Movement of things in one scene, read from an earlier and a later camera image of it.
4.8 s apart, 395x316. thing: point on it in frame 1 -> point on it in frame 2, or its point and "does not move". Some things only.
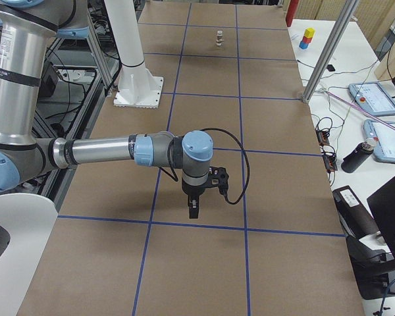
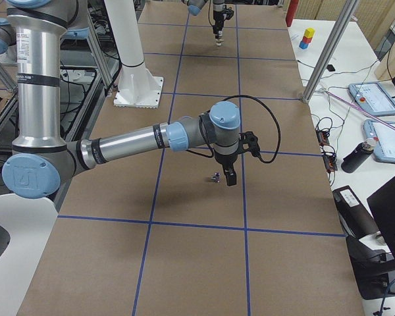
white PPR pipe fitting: (219, 41) does not move
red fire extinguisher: (292, 6) does not move
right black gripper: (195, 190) -> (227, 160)
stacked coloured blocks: (309, 34) does not move
